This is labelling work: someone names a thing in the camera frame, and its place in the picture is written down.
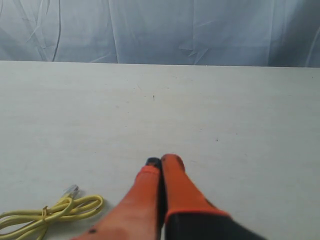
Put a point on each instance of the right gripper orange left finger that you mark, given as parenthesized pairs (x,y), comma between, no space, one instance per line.
(139,215)

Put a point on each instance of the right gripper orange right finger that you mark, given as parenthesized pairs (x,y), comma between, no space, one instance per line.
(190,216)

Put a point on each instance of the grey wrinkled backdrop curtain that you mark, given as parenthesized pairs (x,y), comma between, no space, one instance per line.
(278,33)

